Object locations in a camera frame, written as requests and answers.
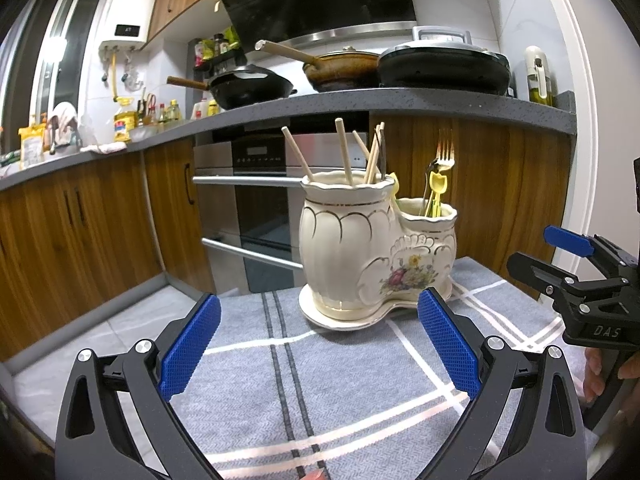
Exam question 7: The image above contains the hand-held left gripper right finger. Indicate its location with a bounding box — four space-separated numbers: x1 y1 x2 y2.
410 287 586 480

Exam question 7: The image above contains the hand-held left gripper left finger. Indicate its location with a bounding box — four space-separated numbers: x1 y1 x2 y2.
55 292 223 480

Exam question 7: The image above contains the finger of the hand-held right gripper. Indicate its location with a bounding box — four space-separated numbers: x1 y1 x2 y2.
506 251 577 306
544 226 640 274

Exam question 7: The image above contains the cream ceramic utensil holder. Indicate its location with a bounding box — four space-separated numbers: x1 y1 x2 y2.
298 170 458 333

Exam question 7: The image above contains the gold metal fork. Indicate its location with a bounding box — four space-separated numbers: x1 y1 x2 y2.
424 129 456 207

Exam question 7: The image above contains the light wooden chopstick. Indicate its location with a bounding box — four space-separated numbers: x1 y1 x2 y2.
364 121 385 184
281 126 315 183
335 118 353 184
351 130 374 164

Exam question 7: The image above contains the person's right hand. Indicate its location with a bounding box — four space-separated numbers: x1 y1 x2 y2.
582 347 640 403

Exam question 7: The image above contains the wooden base cabinet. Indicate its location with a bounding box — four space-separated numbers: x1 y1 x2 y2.
0 137 216 361
370 115 573 281

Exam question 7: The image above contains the grey checked table cloth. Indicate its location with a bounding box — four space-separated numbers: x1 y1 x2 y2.
10 255 591 480

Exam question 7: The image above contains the steel built-in oven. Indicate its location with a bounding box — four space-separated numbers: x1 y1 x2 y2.
192 132 386 296

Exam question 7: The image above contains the cream oil sprayer bottle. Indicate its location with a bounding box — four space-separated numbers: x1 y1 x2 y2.
524 46 555 107

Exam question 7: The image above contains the large black pan with lid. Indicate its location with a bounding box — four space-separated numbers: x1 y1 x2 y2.
377 26 513 97

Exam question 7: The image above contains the pink dish cloth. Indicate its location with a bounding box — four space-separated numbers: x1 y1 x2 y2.
80 141 128 155

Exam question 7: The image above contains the yellow cooking oil bottle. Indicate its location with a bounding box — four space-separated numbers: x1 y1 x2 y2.
114 105 139 143

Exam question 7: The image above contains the row of condiment bottles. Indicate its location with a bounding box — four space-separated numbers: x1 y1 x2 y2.
136 92 183 128

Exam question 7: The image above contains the yellow food bag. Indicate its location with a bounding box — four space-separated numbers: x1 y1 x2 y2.
19 125 46 169

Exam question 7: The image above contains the white and pink towel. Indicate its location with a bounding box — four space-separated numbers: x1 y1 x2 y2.
47 101 81 147

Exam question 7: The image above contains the brown frying pan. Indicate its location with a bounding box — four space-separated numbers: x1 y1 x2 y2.
255 40 381 93

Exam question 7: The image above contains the black spice rack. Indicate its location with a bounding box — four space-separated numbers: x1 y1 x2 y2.
192 35 248 79

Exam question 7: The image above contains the kitchen window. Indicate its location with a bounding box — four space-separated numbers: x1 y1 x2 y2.
0 0 107 156

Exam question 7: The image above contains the white water heater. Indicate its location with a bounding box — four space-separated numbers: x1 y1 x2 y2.
98 0 159 54

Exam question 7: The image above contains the black wok with wooden handle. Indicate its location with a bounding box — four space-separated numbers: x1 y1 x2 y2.
166 64 297 111

